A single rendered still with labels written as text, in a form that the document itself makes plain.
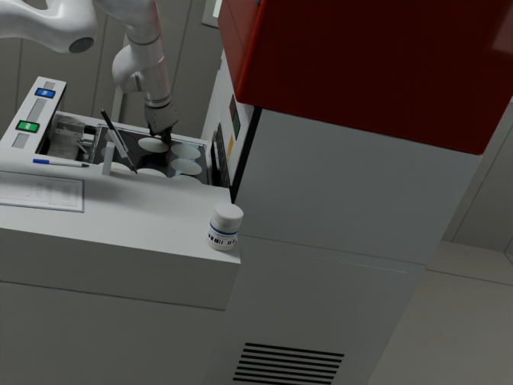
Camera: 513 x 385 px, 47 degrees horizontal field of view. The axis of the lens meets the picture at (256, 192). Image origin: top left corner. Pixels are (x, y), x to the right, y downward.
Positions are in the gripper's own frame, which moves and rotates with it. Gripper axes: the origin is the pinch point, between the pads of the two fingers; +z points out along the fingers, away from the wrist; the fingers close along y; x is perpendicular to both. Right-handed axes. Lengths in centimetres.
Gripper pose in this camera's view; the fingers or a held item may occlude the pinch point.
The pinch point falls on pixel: (166, 137)
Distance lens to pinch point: 197.7
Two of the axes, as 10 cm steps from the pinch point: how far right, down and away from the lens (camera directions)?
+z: 0.4, 6.9, 7.2
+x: 6.8, 5.1, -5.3
